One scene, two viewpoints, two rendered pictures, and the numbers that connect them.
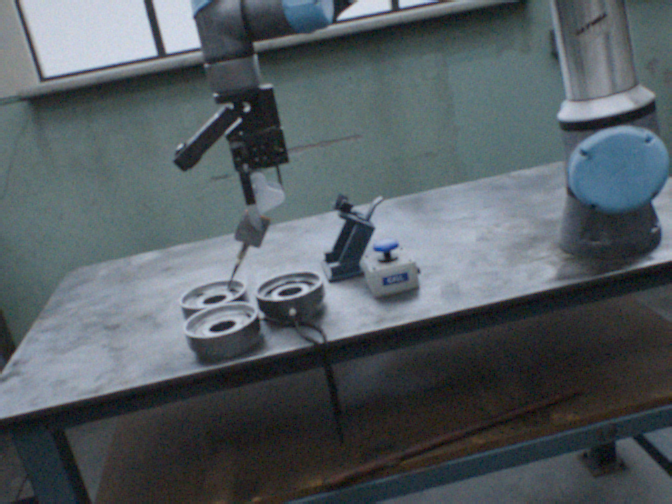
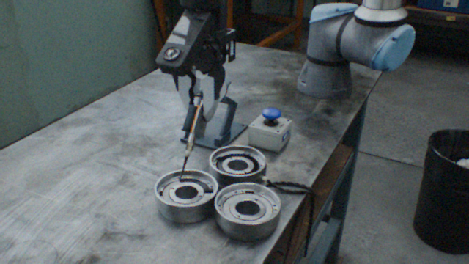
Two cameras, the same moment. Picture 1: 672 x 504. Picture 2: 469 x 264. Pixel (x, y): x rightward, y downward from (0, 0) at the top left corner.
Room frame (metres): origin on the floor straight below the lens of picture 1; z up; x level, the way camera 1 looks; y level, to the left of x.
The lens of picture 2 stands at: (0.61, 0.65, 1.27)
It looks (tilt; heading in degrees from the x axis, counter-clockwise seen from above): 29 degrees down; 302
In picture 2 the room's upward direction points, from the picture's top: 1 degrees clockwise
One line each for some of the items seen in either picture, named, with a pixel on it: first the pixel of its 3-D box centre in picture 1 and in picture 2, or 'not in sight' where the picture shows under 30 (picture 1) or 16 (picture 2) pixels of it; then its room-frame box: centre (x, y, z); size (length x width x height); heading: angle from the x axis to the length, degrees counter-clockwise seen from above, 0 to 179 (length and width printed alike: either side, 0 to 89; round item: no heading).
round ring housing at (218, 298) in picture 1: (215, 304); (186, 196); (0.98, 0.20, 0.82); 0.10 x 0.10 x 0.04
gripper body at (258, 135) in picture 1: (251, 129); (205, 31); (1.02, 0.09, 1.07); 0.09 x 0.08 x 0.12; 96
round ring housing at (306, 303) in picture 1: (291, 296); (237, 169); (0.95, 0.08, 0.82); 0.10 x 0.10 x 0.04
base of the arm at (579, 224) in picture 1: (607, 210); (326, 71); (0.98, -0.42, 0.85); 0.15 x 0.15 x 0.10
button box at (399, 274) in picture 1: (393, 270); (271, 130); (0.97, -0.08, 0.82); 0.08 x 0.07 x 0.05; 95
